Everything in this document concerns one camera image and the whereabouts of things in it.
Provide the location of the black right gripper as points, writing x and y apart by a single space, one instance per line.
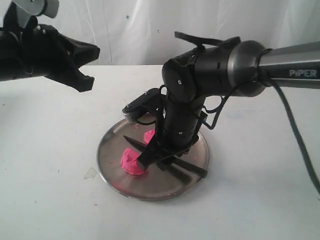
176 133

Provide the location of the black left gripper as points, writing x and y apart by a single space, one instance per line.
45 52

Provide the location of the black plastic knife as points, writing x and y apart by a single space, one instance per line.
202 173

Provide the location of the small pink clay piece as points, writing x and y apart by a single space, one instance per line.
148 135

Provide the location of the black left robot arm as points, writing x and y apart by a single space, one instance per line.
8 50

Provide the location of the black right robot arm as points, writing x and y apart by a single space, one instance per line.
222 68

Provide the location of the round stainless steel plate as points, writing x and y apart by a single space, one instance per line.
155 184

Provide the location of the white backdrop cloth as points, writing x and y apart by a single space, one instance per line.
141 32

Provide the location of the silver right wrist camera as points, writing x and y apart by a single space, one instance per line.
141 105

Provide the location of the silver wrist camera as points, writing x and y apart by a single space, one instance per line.
25 9
141 105

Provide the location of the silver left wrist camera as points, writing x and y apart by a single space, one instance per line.
25 9

